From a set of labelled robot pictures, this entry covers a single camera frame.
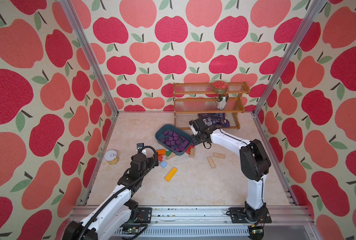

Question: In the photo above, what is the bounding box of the teal plastic storage bin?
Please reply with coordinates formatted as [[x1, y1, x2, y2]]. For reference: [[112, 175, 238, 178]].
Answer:
[[155, 124, 193, 156]]

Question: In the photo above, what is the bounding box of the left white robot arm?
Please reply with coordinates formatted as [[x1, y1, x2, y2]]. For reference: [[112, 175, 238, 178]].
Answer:
[[62, 149, 159, 240]]

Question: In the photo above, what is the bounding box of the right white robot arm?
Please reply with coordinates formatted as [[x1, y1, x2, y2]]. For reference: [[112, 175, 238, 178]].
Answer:
[[189, 118, 271, 224]]

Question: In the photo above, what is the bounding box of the light blue block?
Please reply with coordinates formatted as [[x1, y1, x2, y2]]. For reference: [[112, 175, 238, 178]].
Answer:
[[160, 161, 167, 168]]

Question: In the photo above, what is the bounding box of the orange block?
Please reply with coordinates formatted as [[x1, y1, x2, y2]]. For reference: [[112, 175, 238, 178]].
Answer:
[[157, 149, 167, 156]]

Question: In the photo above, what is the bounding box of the natural wood short block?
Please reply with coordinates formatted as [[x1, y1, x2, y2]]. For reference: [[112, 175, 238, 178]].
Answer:
[[189, 148, 195, 159]]

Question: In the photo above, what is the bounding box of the red arch block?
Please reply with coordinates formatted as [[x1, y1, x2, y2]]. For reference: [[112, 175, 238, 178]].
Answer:
[[186, 145, 194, 155]]

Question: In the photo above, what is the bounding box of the purple snack bag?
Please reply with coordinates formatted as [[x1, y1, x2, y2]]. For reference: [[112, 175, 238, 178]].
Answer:
[[198, 113, 230, 128]]

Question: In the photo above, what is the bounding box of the natural wood flat block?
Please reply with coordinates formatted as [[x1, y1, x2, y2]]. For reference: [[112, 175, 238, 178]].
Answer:
[[213, 153, 226, 159]]

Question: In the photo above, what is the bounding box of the yellow long block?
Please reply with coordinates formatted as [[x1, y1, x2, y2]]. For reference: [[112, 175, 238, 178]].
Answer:
[[165, 167, 178, 182]]

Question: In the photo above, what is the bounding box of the natural wood long block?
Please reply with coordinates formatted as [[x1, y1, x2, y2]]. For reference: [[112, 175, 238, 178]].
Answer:
[[207, 157, 216, 169]]

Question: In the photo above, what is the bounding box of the yellow tin can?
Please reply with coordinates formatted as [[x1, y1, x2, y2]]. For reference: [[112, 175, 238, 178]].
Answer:
[[104, 150, 119, 165]]

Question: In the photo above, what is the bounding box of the wooden three-tier shelf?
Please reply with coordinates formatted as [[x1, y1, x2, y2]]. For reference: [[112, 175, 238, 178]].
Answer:
[[173, 82, 250, 130]]

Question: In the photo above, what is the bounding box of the red round tin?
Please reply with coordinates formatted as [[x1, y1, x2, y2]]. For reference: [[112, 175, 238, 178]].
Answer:
[[212, 81, 229, 95]]

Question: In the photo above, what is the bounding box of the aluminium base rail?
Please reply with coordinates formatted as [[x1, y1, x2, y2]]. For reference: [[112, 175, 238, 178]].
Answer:
[[60, 205, 317, 240]]

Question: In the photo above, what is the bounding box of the right aluminium frame post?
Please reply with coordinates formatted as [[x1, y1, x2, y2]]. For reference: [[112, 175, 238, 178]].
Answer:
[[252, 0, 327, 119]]

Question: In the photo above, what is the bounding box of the aluminium frame post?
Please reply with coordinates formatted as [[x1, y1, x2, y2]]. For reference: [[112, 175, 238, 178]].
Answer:
[[60, 0, 119, 118], [252, 0, 327, 119]]

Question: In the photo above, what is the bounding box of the left aluminium frame post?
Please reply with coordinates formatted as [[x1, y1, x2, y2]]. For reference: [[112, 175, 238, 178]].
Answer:
[[60, 0, 119, 118]]

